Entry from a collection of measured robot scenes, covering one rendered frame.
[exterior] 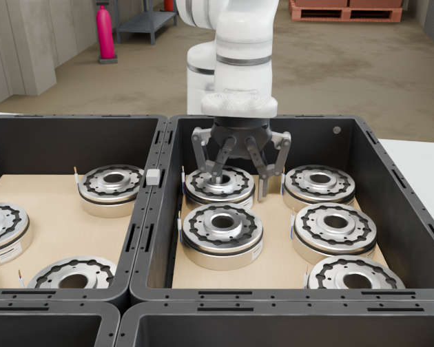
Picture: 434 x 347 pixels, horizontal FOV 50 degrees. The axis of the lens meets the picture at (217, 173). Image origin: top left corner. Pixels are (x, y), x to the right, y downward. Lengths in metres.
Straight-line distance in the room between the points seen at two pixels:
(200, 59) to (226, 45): 0.25
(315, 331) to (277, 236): 0.25
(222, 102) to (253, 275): 0.21
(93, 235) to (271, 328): 0.33
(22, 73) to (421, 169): 3.11
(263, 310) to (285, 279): 0.18
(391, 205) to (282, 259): 0.15
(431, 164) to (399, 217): 0.61
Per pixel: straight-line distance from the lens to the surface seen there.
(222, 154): 0.64
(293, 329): 0.40
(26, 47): 3.68
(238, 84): 0.58
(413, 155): 1.20
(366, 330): 0.41
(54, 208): 0.72
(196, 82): 0.84
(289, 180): 0.69
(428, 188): 1.07
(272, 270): 0.58
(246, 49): 0.57
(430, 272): 0.51
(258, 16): 0.57
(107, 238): 0.64
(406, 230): 0.56
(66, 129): 0.77
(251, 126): 0.60
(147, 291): 0.41
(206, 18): 0.80
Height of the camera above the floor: 1.21
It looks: 30 degrees down
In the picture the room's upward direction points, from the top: straight up
